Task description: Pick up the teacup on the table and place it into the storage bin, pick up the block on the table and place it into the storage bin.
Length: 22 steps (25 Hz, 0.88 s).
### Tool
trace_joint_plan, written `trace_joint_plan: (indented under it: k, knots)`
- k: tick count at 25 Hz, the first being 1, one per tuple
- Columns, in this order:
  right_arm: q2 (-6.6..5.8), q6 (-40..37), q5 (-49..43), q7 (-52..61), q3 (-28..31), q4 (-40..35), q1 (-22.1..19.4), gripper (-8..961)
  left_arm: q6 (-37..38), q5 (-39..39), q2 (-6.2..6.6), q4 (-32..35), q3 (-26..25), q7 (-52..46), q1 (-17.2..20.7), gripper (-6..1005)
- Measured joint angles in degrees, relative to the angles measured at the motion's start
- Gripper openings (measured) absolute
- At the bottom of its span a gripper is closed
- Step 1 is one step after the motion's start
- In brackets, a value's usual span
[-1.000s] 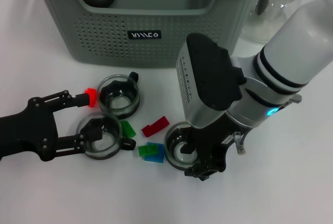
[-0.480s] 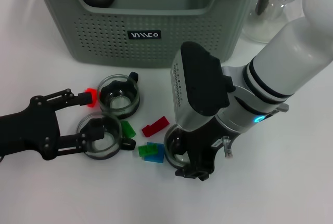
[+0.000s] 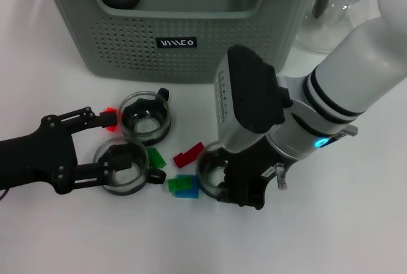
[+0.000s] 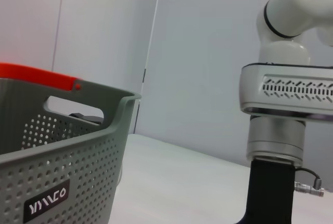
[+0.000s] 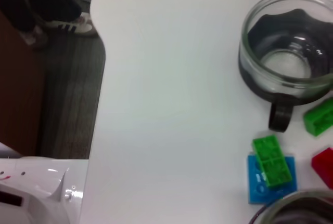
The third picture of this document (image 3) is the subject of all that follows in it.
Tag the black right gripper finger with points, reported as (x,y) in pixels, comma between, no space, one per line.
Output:
(233,198)
(225,172)

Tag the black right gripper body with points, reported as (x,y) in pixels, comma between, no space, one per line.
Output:
(248,172)

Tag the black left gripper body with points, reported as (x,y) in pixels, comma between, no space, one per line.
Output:
(41,159)

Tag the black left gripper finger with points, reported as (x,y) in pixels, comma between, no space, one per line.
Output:
(89,118)
(105,170)

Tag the glass teacup black base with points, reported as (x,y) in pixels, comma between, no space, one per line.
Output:
(159,121)
(210,172)
(136,178)

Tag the red trapezoid toy block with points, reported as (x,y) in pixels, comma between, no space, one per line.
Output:
(111,109)

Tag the grey-green perforated storage bin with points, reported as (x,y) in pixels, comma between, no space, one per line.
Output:
(159,64)

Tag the blue square toy plate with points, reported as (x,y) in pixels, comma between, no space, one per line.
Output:
(190,193)

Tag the dark red long brick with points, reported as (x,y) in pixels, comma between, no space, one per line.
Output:
(187,156)

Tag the green flat toy brick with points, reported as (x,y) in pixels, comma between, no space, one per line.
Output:
(178,185)

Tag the green sloped toy brick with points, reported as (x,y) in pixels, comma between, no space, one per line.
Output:
(157,159)

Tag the silver pipe fitting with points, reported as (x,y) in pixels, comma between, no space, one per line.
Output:
(348,131)

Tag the glass carafe with black lid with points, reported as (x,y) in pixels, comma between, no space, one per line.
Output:
(327,26)

